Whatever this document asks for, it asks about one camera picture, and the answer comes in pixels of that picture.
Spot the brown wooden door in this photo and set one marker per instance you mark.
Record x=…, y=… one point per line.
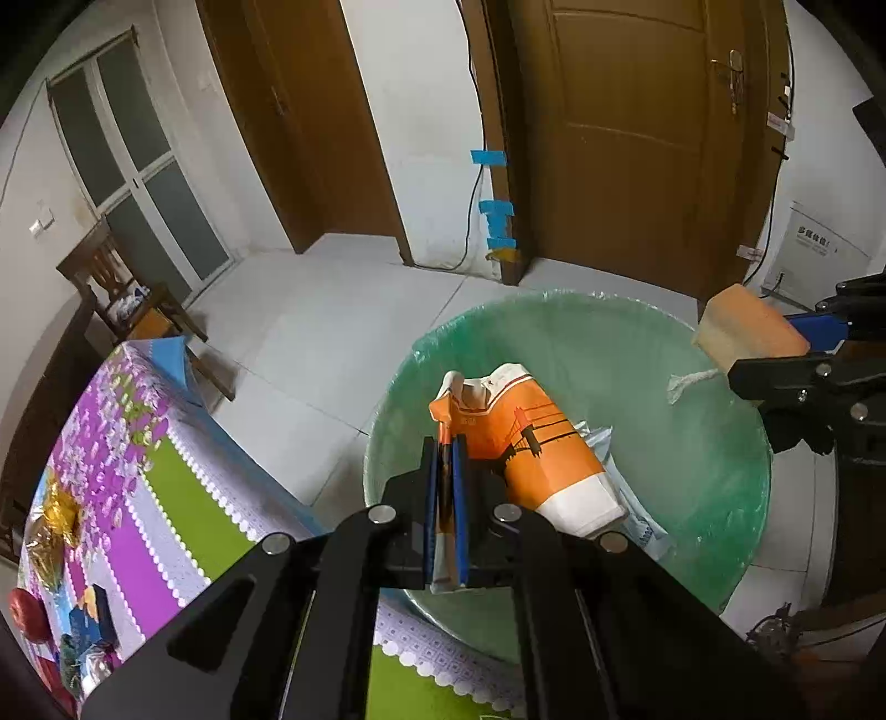
x=304, y=118

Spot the wall hook rack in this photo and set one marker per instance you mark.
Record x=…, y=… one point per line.
x=781, y=114

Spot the orange sponge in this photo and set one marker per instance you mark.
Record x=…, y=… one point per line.
x=747, y=325

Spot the white red toothpaste box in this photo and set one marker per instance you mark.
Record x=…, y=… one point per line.
x=647, y=529

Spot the white wall notice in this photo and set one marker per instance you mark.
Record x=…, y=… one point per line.
x=824, y=246

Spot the trash bin with green bag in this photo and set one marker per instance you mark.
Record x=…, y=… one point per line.
x=623, y=353

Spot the frosted glass double door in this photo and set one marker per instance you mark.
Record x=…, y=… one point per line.
x=138, y=145

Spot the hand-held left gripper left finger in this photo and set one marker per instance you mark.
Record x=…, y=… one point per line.
x=432, y=509

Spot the gold foil wrapper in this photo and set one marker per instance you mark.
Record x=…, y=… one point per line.
x=57, y=509

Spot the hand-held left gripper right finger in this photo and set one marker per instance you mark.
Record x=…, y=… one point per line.
x=461, y=509

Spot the red apple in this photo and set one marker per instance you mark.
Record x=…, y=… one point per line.
x=28, y=613

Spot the orange white paper bag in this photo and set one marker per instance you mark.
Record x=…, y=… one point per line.
x=547, y=450

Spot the wooden chair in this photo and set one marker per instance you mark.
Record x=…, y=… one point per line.
x=104, y=270

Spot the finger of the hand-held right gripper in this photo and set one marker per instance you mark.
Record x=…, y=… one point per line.
x=796, y=379
x=820, y=331

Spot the round wooden table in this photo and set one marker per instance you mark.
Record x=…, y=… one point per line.
x=41, y=415

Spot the small torn tissue piece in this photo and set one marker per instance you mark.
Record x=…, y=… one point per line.
x=692, y=384

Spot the white blue bundle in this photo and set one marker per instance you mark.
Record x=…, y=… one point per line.
x=131, y=302

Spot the yellow green foil wrapper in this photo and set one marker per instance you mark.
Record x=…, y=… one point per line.
x=43, y=557

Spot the blue tape strip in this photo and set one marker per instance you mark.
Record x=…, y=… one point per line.
x=488, y=158
x=502, y=244
x=497, y=211

